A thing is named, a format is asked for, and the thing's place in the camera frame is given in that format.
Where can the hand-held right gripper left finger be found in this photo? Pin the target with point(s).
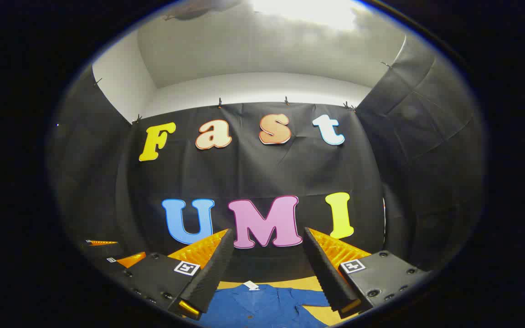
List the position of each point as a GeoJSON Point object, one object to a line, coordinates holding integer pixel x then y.
{"type": "Point", "coordinates": [214, 269]}

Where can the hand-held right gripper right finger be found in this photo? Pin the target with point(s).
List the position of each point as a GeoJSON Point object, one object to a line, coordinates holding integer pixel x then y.
{"type": "Point", "coordinates": [324, 269]}

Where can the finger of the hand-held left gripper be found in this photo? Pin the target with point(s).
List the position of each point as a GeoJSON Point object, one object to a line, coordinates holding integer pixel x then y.
{"type": "Point", "coordinates": [121, 269]}
{"type": "Point", "coordinates": [107, 250]}

